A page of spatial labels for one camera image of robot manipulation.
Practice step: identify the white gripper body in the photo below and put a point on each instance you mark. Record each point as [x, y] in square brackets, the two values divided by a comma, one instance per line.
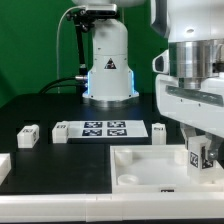
[202, 109]

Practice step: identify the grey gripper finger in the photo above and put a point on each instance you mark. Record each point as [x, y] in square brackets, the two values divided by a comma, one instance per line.
[212, 146]
[187, 132]

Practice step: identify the white square tabletop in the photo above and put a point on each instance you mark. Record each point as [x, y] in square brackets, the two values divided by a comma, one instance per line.
[156, 169]

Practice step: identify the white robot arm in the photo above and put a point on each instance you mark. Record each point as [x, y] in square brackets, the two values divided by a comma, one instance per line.
[190, 73]

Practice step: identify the paper sheet with tags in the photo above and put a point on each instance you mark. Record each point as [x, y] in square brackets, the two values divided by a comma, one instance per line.
[107, 129]

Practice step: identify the white left fence piece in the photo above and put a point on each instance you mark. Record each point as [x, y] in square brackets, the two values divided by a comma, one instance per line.
[5, 166]

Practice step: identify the white front fence rail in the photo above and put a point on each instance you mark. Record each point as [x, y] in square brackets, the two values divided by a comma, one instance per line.
[111, 207]

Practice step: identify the black camera on stand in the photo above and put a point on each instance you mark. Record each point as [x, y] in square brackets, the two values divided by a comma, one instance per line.
[102, 10]

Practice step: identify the black camera stand pole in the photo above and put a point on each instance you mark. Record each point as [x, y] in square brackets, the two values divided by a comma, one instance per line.
[80, 43]

